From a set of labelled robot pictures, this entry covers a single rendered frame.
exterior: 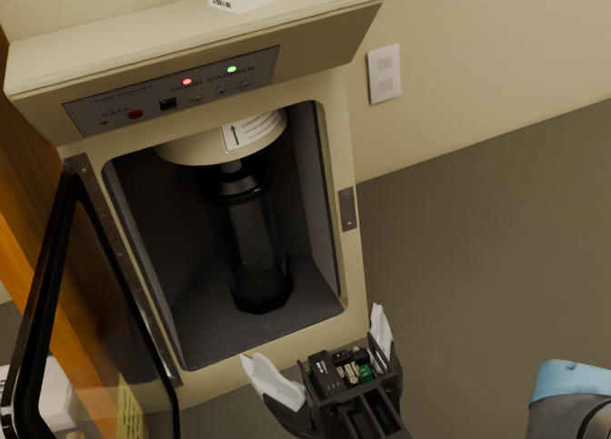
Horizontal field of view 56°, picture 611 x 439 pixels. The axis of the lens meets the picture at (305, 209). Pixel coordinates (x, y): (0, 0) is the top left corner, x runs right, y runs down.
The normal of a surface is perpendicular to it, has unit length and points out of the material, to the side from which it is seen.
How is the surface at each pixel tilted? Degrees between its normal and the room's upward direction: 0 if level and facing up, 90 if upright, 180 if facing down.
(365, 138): 90
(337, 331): 90
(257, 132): 67
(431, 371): 0
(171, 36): 0
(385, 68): 90
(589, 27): 90
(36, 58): 0
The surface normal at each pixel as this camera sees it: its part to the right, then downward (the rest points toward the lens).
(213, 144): 0.06, 0.22
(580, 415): -0.70, -0.71
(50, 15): 0.36, 0.52
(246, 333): -0.13, -0.80
